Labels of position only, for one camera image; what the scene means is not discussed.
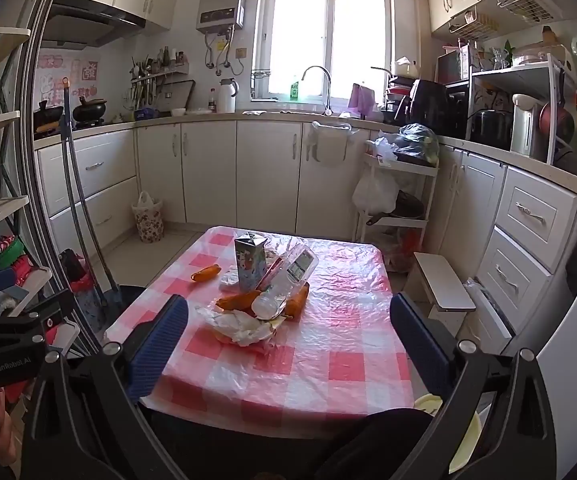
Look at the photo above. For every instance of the white storage trolley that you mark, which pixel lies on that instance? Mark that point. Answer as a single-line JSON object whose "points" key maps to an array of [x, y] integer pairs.
{"points": [[418, 167]]}

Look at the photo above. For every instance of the red green knitted cloth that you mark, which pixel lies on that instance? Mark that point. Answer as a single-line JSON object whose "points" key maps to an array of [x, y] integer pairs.
{"points": [[13, 255]]}

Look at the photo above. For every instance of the purple cloth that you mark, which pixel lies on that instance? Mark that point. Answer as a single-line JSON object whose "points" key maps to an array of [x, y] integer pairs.
{"points": [[361, 100]]}

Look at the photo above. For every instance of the small white plastic bag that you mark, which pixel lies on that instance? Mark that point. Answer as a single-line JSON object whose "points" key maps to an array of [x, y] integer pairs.
{"points": [[383, 146]]}

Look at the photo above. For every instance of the green dish soap bottle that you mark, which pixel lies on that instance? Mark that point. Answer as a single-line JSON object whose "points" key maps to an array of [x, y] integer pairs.
{"points": [[294, 92]]}

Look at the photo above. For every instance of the red checkered plastic tablecloth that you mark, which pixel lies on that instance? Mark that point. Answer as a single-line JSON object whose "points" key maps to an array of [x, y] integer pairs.
{"points": [[318, 340]]}

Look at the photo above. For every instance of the small orange sausage wrapper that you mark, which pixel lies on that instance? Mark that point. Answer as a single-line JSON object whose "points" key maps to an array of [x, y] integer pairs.
{"points": [[204, 274]]}

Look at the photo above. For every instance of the yellow plastic bin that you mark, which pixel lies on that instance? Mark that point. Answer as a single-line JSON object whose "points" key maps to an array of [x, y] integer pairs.
{"points": [[468, 435]]}

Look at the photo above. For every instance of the black wok on stove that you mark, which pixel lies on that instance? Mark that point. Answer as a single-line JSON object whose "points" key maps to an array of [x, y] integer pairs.
{"points": [[91, 110]]}

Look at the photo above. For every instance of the white thermos jug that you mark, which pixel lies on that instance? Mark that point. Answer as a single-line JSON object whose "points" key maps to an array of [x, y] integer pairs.
{"points": [[227, 97]]}

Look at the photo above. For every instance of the dark sauce bottle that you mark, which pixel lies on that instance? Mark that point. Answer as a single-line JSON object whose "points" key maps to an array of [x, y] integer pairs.
{"points": [[212, 102]]}

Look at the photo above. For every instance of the white counter shelf rack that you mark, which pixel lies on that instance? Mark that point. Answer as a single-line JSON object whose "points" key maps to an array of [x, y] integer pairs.
{"points": [[518, 72]]}

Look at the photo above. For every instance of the wall utensil rack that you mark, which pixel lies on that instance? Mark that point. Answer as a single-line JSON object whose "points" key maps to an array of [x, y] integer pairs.
{"points": [[158, 76]]}

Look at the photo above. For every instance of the large white tissue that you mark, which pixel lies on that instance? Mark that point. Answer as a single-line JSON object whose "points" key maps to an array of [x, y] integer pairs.
{"points": [[238, 327]]}

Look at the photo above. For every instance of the black bag of vegetables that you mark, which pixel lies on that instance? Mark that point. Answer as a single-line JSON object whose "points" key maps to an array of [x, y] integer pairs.
{"points": [[416, 142]]}

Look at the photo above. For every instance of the black frying pan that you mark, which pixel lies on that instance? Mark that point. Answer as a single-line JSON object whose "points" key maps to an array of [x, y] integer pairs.
{"points": [[408, 205]]}

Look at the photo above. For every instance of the white step stool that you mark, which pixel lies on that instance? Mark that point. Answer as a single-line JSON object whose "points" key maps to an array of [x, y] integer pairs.
{"points": [[443, 285]]}

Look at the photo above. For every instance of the pink wall stickers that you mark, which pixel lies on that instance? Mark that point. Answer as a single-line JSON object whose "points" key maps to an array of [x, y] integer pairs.
{"points": [[51, 75]]}

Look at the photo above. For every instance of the black rice cooker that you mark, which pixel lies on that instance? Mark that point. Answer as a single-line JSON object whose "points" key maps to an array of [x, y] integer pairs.
{"points": [[491, 127]]}

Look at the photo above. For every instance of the floral waste basket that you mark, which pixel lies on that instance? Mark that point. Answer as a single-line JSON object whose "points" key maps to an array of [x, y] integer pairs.
{"points": [[148, 222]]}

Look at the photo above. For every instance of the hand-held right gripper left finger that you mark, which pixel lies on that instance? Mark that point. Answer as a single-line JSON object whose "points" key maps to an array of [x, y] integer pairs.
{"points": [[161, 340]]}

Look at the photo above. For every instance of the grey milk carton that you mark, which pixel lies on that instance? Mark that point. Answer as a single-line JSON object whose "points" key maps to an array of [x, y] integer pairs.
{"points": [[248, 265]]}

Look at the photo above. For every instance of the large white plastic bag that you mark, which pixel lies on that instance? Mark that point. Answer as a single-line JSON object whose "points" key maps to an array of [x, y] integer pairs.
{"points": [[376, 192]]}

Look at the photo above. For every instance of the black and red bag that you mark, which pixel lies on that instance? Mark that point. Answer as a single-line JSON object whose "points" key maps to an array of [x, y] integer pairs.
{"points": [[73, 270]]}

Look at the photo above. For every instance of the white electric water boiler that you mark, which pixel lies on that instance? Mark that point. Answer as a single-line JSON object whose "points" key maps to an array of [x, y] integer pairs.
{"points": [[526, 125]]}

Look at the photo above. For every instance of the person's dark trousers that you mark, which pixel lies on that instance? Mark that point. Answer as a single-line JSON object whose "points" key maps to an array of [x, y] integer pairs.
{"points": [[368, 445]]}

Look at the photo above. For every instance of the red plastic bag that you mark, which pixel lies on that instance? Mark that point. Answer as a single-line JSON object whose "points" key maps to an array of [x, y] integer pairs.
{"points": [[401, 250]]}

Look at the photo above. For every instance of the clear plastic bottle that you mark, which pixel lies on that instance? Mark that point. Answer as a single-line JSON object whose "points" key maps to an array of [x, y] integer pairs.
{"points": [[288, 280]]}

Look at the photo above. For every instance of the white hanging cabinet bin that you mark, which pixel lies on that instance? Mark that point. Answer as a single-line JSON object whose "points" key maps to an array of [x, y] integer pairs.
{"points": [[331, 147]]}

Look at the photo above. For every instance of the black range hood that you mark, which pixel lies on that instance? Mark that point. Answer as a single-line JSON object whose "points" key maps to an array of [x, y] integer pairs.
{"points": [[83, 25]]}

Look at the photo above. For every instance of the black air fryer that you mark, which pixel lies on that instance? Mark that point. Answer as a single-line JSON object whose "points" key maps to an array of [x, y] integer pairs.
{"points": [[426, 105]]}

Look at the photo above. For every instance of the small white tissue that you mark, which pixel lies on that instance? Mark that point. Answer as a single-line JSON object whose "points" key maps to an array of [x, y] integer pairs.
{"points": [[229, 280]]}

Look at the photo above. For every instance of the white base cabinets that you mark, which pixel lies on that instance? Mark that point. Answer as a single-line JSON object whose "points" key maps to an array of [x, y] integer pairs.
{"points": [[263, 170]]}

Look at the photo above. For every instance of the dark blue bin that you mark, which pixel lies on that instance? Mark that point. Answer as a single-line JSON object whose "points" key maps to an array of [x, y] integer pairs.
{"points": [[131, 297]]}

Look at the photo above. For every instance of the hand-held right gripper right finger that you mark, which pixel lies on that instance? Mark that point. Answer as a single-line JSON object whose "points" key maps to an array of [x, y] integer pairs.
{"points": [[421, 345]]}

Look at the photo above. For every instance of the red hanging pan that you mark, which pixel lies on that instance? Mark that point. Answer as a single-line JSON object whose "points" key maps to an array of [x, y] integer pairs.
{"points": [[556, 122]]}

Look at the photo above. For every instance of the kitchen window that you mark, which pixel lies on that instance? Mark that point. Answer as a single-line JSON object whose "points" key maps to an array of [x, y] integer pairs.
{"points": [[318, 35]]}

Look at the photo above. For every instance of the white water heater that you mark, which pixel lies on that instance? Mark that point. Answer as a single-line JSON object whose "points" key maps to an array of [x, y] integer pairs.
{"points": [[221, 0]]}

